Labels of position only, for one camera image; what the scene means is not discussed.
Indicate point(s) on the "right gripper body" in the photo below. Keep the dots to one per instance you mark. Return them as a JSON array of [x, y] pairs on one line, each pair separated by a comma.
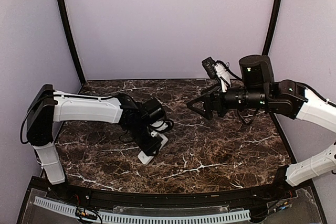
[[222, 105]]

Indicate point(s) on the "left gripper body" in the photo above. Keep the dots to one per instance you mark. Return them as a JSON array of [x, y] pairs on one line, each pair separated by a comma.
[[143, 143]]

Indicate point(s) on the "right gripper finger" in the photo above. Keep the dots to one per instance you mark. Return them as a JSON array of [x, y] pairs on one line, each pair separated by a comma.
[[204, 112], [205, 96]]

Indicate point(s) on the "white remote control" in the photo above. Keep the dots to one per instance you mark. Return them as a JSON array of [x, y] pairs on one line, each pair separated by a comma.
[[144, 159]]

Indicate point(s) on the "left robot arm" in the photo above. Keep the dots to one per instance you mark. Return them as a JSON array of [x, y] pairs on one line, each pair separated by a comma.
[[145, 122]]

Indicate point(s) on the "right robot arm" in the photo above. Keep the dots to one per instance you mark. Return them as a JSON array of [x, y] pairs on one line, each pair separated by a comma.
[[259, 91]]

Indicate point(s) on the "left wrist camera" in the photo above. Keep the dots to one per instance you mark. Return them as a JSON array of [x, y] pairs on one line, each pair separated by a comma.
[[160, 127]]

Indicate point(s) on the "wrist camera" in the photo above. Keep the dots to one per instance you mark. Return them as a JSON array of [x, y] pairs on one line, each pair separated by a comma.
[[160, 127], [217, 70]]

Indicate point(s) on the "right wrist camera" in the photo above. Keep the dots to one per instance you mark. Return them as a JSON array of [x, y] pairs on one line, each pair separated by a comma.
[[217, 70]]

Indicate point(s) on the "black front table rail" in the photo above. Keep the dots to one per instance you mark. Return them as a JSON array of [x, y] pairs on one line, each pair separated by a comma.
[[251, 197]]

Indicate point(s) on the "right black frame post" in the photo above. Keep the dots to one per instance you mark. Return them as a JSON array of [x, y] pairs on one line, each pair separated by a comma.
[[271, 27]]

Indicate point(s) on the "black frame post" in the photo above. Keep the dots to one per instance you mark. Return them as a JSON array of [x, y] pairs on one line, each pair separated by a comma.
[[70, 41], [271, 27]]

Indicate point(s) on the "left black frame post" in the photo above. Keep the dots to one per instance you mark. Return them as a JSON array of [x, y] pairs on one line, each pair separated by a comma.
[[70, 41]]

